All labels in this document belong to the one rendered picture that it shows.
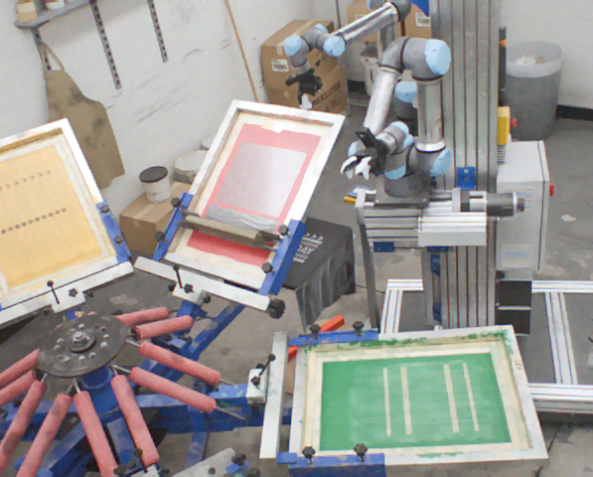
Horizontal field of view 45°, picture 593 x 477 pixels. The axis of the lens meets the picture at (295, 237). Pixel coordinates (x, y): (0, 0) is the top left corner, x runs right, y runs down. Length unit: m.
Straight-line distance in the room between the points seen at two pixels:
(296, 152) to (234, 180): 0.30
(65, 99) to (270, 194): 2.13
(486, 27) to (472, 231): 0.77
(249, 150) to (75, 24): 2.04
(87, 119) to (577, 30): 3.64
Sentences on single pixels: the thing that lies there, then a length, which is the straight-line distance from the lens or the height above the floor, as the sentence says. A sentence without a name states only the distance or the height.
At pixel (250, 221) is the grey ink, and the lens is 2.94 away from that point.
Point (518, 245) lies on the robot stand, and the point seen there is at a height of 0.90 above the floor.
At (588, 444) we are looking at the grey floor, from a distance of 3.69.
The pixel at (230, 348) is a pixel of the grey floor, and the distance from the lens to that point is 4.25.
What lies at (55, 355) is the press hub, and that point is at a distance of 2.51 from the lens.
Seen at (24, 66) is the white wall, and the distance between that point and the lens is 4.65.
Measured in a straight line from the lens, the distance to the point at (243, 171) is 3.09.
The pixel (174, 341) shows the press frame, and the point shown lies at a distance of 2.78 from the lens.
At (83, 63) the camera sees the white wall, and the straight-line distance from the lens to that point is 4.92.
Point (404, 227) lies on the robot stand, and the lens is 3.04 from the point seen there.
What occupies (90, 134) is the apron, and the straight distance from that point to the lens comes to 4.90.
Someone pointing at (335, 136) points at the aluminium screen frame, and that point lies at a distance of 2.93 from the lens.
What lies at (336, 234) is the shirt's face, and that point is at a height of 0.95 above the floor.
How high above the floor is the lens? 2.84
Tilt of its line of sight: 34 degrees down
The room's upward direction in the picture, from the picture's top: 10 degrees counter-clockwise
